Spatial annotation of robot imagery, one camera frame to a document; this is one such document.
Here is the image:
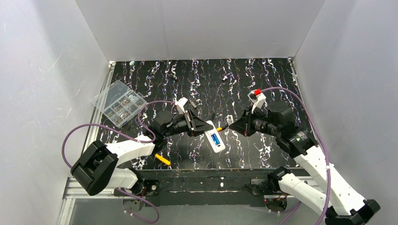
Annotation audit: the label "white remote control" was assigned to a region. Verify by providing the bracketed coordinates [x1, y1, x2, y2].
[205, 120, 225, 153]

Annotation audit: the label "blue AA battery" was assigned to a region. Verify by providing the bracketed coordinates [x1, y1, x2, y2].
[211, 133, 221, 147]

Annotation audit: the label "white remote battery cover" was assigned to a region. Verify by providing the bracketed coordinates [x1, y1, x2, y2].
[226, 115, 233, 123]

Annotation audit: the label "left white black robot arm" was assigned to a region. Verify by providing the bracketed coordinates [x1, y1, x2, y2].
[70, 110, 218, 196]

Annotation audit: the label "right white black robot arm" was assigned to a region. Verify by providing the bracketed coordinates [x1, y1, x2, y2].
[229, 106, 381, 225]

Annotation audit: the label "clear plastic screw organizer box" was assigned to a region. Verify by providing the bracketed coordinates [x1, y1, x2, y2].
[91, 80, 147, 128]

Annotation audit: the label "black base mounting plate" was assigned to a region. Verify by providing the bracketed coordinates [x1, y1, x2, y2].
[113, 169, 300, 208]

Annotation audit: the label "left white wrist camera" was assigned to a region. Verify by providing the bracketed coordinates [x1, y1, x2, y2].
[175, 97, 188, 114]

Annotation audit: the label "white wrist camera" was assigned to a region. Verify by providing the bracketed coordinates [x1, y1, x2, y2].
[247, 89, 266, 114]
[175, 97, 188, 114]

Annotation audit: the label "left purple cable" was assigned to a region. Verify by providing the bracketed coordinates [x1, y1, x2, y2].
[61, 100, 179, 224]

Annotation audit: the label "purple cable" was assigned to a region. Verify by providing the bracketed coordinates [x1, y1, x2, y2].
[61, 100, 179, 224]
[261, 87, 332, 225]

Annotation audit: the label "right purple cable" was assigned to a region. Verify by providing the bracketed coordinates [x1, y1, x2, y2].
[261, 87, 332, 225]

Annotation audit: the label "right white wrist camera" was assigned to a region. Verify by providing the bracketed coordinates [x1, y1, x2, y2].
[247, 89, 266, 114]

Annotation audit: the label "orange handled pliers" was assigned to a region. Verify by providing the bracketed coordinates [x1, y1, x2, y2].
[216, 121, 231, 132]

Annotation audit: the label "aluminium frame rail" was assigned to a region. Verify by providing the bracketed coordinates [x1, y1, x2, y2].
[57, 60, 353, 225]

